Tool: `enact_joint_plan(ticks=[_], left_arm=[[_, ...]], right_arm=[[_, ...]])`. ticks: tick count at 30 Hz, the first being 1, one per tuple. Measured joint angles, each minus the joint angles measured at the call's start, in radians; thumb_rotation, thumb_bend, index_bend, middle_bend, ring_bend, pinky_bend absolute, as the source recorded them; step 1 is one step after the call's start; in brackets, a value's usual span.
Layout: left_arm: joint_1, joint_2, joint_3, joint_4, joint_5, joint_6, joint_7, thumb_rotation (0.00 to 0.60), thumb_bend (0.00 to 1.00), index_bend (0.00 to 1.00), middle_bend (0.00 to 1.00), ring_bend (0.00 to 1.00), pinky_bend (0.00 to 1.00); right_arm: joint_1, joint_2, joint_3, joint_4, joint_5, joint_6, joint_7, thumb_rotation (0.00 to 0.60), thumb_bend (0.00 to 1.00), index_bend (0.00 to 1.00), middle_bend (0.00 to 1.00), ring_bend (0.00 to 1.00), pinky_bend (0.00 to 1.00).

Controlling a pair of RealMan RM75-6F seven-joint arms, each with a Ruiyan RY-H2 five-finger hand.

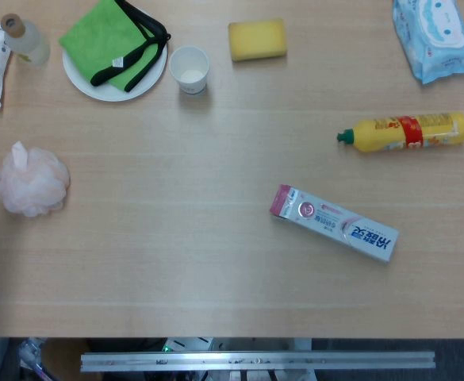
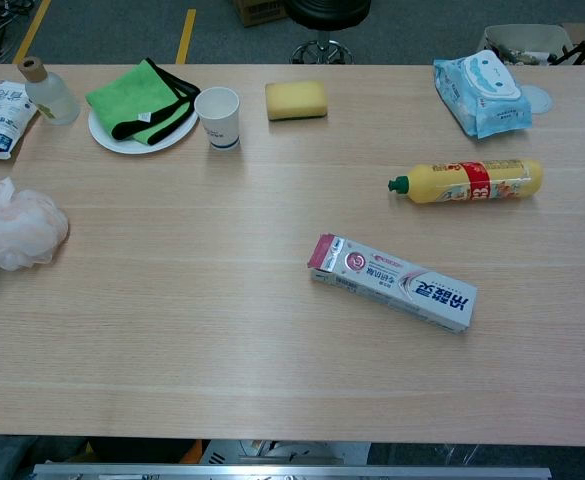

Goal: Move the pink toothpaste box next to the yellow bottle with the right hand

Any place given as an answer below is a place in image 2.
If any white pink toothpaste box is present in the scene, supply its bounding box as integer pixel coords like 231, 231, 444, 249
306, 232, 479, 335

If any yellow bottle green cap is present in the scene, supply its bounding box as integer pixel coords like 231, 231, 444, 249
387, 158, 545, 205

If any yellow sponge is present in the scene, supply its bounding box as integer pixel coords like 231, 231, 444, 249
264, 80, 329, 122

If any white paper cup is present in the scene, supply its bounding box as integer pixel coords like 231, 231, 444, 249
194, 86, 241, 151

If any white round plate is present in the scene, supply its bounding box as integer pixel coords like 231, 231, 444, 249
87, 105, 199, 156

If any green black-edged microfiber cloth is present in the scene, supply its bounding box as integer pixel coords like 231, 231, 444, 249
85, 57, 202, 147

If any black stool with chrome base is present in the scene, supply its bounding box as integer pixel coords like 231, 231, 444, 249
282, 0, 373, 66

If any blue wet wipes pack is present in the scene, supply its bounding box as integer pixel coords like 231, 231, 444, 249
432, 49, 534, 140

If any pale pink bath pouf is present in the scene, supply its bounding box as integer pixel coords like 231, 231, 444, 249
0, 176, 71, 272

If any clear bottle with wooden cap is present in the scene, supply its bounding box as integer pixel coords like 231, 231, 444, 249
17, 56, 82, 126

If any round clear table grommet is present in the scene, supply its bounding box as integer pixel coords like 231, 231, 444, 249
519, 84, 555, 115

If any white bin with clutter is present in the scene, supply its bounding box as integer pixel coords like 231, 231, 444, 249
477, 23, 576, 67

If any silver metal rail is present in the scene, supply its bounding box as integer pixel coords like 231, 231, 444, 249
31, 463, 553, 480

